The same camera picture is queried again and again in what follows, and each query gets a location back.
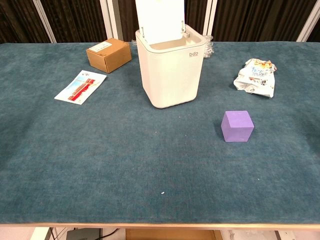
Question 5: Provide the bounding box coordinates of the white trash bin with lid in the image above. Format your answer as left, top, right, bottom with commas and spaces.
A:
134, 0, 207, 110

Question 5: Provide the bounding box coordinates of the teal felt table cloth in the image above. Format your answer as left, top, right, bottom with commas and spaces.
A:
0, 41, 320, 225

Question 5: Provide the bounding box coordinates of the purple foam cube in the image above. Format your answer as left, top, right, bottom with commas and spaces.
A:
220, 110, 255, 143

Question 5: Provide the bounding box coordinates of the brown cardboard box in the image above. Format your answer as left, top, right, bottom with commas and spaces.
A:
85, 38, 133, 74

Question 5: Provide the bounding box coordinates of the flat white printed packet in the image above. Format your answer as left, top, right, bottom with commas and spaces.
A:
53, 69, 108, 106

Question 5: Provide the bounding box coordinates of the clear crumpled plastic wrapper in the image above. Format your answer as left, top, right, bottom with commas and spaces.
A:
202, 34, 216, 59

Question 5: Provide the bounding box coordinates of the crumpled white snack bag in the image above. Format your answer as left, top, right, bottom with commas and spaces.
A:
233, 58, 278, 99

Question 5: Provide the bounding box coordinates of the brown cardboard carton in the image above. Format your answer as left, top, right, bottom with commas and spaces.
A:
125, 228, 223, 240

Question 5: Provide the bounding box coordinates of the dark pleated curtain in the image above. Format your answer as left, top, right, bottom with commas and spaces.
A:
0, 0, 320, 45

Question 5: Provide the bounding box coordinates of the grey electronic box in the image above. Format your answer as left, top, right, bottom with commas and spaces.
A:
65, 227, 104, 240

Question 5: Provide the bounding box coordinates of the white frame post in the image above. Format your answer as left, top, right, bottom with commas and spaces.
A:
32, 0, 57, 44
99, 0, 124, 41
296, 0, 320, 43
201, 0, 218, 37

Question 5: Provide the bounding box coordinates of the black cable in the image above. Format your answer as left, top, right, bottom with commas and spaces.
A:
99, 227, 121, 239

